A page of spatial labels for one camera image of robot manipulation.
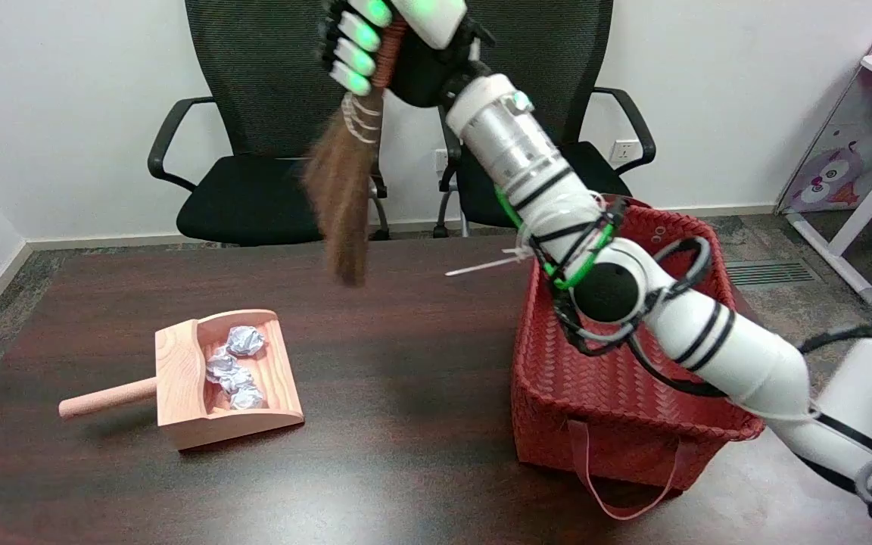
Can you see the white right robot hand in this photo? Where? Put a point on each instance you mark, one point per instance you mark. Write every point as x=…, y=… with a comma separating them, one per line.
x=425, y=53

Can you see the brown straw hand broom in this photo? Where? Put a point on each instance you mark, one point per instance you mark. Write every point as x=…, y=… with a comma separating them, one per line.
x=341, y=197

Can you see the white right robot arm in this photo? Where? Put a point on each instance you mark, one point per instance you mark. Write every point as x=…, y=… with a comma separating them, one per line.
x=739, y=348

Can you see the red woven basket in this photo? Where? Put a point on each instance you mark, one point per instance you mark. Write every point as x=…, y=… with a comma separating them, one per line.
x=595, y=378

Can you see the black mesh office chair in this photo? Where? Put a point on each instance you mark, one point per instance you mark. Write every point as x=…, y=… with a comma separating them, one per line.
x=595, y=170
x=269, y=189

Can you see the white zip tie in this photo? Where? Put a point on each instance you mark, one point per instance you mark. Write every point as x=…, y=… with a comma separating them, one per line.
x=481, y=266

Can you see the crumpled silver paper ball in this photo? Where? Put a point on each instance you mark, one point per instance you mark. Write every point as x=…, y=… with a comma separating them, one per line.
x=247, y=397
x=237, y=378
x=218, y=365
x=245, y=341

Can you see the wooden dustpan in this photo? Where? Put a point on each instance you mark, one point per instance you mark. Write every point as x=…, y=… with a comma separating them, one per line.
x=186, y=378

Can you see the metal floor vent grille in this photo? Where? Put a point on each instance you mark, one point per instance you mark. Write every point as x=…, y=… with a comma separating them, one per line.
x=765, y=273

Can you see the white wall socket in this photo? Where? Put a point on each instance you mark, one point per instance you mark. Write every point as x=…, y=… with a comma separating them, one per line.
x=440, y=160
x=624, y=151

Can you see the white desk leg frame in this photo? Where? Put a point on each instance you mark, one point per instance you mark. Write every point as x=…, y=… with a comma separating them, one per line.
x=837, y=242

